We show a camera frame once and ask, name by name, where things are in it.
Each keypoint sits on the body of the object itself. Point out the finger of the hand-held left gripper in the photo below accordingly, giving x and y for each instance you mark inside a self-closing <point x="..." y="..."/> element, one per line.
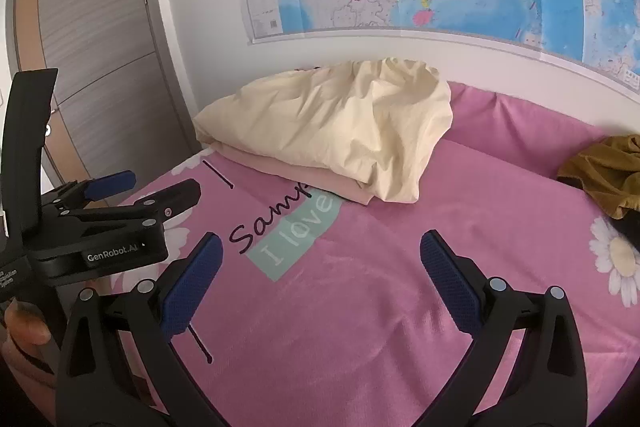
<point x="107" y="184"/>
<point x="150" y="207"/>

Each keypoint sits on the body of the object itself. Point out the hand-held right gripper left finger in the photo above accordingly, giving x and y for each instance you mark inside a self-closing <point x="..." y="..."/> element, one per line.
<point x="195" y="287"/>

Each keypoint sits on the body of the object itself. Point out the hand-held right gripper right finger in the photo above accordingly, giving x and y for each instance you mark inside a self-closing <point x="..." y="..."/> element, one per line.
<point x="450" y="282"/>

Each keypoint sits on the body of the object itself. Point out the pink garment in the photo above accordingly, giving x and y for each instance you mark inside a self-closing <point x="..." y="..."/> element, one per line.
<point x="280" y="174"/>

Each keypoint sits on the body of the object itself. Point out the cream large garment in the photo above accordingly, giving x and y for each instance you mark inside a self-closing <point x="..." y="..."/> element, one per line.
<point x="325" y="122"/>

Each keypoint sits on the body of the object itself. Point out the person's left hand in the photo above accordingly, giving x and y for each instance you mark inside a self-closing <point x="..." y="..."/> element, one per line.
<point x="25" y="324"/>

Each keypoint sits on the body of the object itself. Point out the pink floral blanket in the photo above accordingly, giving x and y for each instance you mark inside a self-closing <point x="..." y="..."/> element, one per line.
<point x="350" y="307"/>

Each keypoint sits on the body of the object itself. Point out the grey wooden door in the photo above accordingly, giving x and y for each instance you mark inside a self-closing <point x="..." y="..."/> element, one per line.
<point x="100" y="32"/>

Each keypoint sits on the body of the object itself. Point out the dark cloth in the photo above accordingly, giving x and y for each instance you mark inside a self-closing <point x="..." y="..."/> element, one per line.
<point x="631" y="232"/>

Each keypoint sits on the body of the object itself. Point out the brown garment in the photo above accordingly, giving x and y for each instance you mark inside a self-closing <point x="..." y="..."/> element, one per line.
<point x="605" y="167"/>

